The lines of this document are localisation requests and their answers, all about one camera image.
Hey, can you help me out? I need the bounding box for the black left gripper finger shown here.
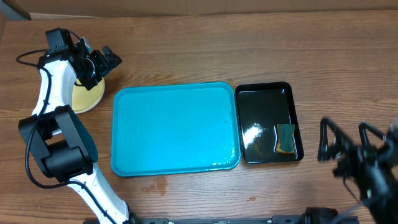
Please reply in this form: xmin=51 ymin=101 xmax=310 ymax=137
xmin=103 ymin=45 xmax=123 ymax=70
xmin=90 ymin=50 xmax=108 ymax=77

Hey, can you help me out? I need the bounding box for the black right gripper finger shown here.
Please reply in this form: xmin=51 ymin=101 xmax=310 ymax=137
xmin=318 ymin=117 xmax=354 ymax=156
xmin=358 ymin=121 xmax=385 ymax=147

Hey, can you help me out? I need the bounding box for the yellow plate with stain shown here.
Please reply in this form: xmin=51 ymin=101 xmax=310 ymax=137
xmin=72 ymin=80 xmax=105 ymax=114

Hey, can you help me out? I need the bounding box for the green yellow sponge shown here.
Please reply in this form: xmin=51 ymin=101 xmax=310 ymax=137
xmin=275 ymin=124 xmax=295 ymax=154

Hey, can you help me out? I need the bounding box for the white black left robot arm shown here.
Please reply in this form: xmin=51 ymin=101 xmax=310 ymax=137
xmin=18 ymin=28 xmax=140 ymax=223

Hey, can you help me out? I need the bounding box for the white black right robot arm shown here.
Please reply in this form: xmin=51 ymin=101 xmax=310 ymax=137
xmin=298 ymin=117 xmax=397 ymax=223

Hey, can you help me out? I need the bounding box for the blue plastic tray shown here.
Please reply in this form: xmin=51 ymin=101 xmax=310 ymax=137
xmin=111 ymin=82 xmax=241 ymax=177

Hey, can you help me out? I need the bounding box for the black plastic tray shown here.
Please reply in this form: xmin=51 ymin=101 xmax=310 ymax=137
xmin=236 ymin=82 xmax=304 ymax=164

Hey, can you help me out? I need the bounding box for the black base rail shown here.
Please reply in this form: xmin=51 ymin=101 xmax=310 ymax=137
xmin=139 ymin=215 xmax=304 ymax=224

